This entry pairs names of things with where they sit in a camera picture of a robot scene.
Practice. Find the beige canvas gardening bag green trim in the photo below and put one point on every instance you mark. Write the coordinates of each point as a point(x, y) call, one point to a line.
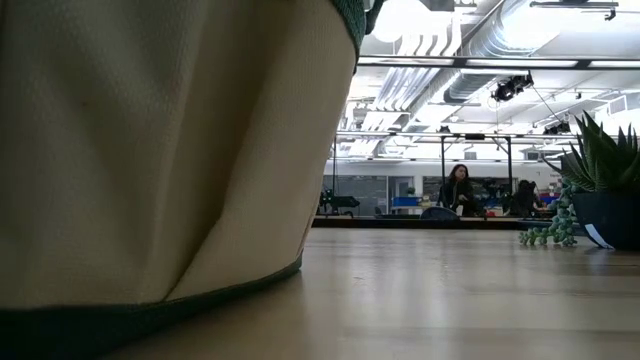
point(150, 150)

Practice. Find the blue storage box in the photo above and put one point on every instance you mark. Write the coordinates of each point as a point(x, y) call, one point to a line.
point(405, 201)

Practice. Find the dark rounded chair back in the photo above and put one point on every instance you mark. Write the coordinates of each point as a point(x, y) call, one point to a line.
point(440, 214)

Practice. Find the person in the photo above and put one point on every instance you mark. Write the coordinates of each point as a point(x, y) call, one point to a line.
point(457, 192)
point(525, 200)

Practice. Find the potted succulent plant dark pot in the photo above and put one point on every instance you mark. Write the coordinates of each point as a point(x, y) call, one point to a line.
point(607, 215)

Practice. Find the black ceiling track fixture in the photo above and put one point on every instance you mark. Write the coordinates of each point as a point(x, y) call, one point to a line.
point(575, 4)

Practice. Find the black workstation frame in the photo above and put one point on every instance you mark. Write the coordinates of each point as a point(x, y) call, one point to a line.
point(334, 175)
point(509, 165)

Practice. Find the black aluminium table frame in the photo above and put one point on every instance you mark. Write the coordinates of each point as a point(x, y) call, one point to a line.
point(400, 223)

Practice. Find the black overhead frame bar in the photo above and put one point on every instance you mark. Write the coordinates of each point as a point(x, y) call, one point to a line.
point(465, 61)

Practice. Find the black hanging camera cluster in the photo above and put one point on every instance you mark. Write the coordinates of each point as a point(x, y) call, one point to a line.
point(510, 89)

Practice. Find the small black hanging camera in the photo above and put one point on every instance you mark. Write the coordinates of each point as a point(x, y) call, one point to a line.
point(557, 129)

